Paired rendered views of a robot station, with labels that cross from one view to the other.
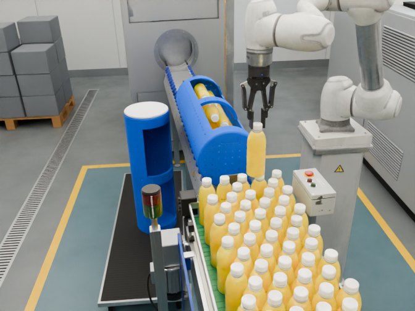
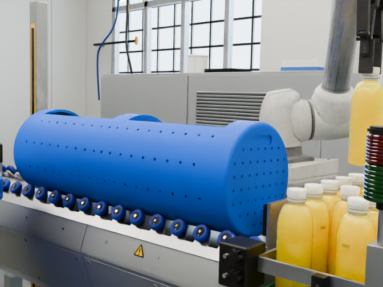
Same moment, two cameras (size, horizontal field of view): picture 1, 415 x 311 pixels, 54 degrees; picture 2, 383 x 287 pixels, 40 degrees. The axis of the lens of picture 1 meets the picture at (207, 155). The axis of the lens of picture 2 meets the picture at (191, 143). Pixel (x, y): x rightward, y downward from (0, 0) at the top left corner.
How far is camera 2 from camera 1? 132 cm
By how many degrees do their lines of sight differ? 44
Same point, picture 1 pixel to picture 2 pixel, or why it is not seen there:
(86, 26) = not seen: outside the picture
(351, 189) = not seen: hidden behind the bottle
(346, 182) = not seen: hidden behind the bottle
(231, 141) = (262, 142)
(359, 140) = (329, 167)
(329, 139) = (304, 167)
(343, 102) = (302, 116)
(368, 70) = (346, 59)
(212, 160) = (242, 179)
